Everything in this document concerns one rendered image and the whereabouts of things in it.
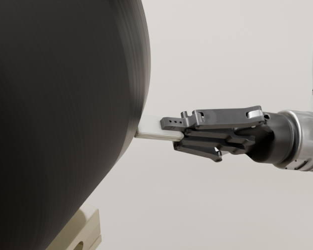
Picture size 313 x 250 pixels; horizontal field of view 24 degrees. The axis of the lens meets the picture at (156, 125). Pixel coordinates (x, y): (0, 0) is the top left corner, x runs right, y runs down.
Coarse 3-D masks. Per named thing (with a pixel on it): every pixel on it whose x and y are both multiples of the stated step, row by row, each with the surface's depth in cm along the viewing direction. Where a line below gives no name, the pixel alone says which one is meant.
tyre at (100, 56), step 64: (0, 0) 61; (64, 0) 67; (128, 0) 74; (0, 64) 61; (64, 64) 67; (128, 64) 76; (0, 128) 63; (64, 128) 68; (128, 128) 82; (0, 192) 67; (64, 192) 72
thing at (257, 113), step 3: (252, 111) 98; (255, 111) 98; (258, 111) 98; (261, 111) 98; (246, 114) 99; (249, 114) 98; (252, 114) 98; (255, 114) 98; (258, 114) 98; (261, 114) 98; (246, 117) 100; (249, 117) 98; (252, 117) 98; (252, 126) 99
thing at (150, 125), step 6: (144, 120) 96; (150, 120) 96; (156, 120) 97; (138, 126) 95; (144, 126) 95; (150, 126) 96; (156, 126) 96; (138, 132) 94; (144, 132) 95; (150, 132) 95; (156, 132) 96; (162, 132) 96; (168, 132) 97; (174, 132) 97; (180, 132) 97; (180, 138) 98
